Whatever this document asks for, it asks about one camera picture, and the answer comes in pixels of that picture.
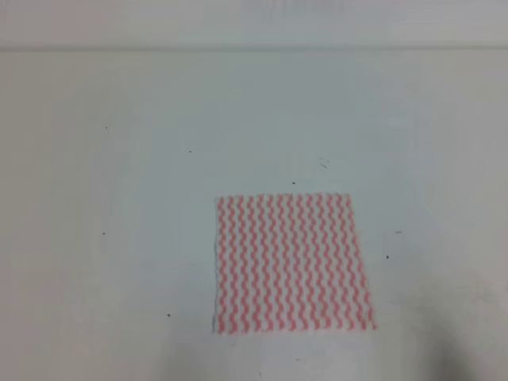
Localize pink white wavy striped towel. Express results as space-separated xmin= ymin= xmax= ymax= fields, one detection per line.
xmin=213 ymin=193 xmax=376 ymax=334

